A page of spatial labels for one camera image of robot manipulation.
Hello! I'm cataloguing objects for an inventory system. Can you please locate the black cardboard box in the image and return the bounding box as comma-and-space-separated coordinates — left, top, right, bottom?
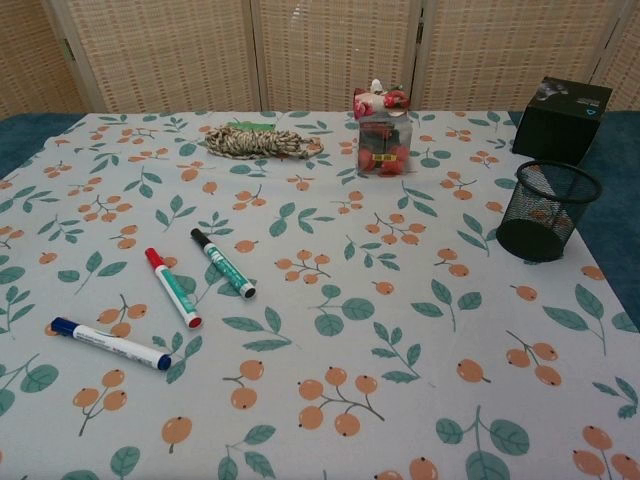
511, 76, 614, 169

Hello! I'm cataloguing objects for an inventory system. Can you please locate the floral leaf print tablecloth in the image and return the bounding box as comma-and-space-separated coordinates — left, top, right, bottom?
0, 110, 640, 480

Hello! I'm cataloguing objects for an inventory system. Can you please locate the blue whiteboard marker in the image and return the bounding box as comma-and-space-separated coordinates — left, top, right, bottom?
51, 315, 174, 373

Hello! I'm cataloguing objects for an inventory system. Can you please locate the beige braided rope bundle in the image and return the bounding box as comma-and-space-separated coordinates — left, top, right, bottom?
204, 124, 325, 162

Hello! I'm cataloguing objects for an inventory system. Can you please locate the bamboo folding screen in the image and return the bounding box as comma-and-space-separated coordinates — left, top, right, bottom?
0, 0, 640, 121

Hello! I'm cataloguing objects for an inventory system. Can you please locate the black mesh pen holder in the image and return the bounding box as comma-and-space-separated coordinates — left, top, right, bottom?
495, 160, 603, 262

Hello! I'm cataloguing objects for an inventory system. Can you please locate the black whiteboard marker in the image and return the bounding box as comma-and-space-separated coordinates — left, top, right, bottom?
190, 228, 258, 301

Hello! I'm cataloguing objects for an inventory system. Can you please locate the blue felt table cover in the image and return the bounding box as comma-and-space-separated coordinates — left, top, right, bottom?
0, 108, 640, 326

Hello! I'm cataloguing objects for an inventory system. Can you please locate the clear box of red toys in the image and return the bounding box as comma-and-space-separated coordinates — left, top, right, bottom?
352, 78, 415, 179

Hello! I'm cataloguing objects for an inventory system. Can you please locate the red whiteboard marker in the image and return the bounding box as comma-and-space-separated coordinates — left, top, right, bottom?
144, 247, 205, 330

